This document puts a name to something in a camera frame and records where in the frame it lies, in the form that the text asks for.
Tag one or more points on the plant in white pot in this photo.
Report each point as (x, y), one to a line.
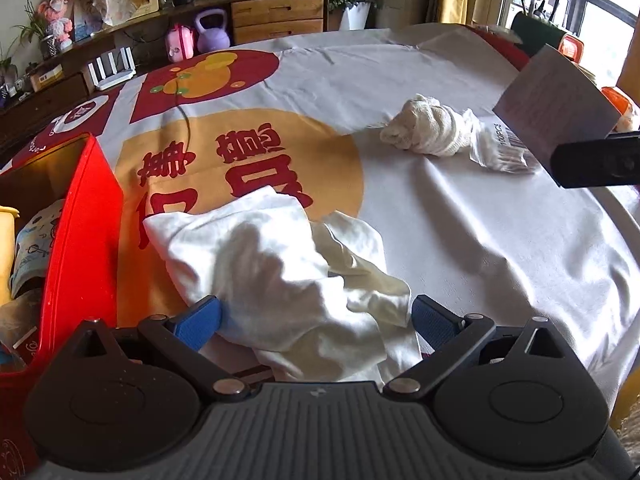
(356, 15)

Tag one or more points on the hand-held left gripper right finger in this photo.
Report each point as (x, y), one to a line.
(430, 317)

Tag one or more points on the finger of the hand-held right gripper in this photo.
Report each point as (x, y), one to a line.
(595, 160)

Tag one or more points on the purple kettlebell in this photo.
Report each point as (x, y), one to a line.
(214, 37)

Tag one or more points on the light wooden drawer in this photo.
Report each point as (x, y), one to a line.
(277, 31)
(277, 10)

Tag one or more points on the red cardboard box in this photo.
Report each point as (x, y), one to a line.
(80, 260)

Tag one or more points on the white shirt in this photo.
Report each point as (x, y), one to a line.
(250, 260)

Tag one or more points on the clear plastic bag with barcode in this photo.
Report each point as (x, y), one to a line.
(500, 156)

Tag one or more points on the rolled cream towel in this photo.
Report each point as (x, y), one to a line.
(425, 125)

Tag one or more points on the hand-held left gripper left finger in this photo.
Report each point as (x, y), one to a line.
(200, 317)

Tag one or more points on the pink toy case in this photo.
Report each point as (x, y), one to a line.
(180, 45)

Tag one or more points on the dark pen holder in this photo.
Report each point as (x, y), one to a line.
(537, 30)

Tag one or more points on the long wooden cabinet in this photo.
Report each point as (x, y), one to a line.
(50, 105)

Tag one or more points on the blue picture frame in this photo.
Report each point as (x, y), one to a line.
(87, 17)

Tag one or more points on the white router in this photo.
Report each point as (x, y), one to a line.
(110, 72)

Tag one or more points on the pink doll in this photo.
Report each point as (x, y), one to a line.
(56, 22)

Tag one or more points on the printed red and white tablecloth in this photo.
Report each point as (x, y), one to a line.
(450, 220)

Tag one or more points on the cartoon print cloth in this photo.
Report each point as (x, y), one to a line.
(37, 245)

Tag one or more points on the orange lidded container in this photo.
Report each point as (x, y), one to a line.
(571, 49)
(620, 102)

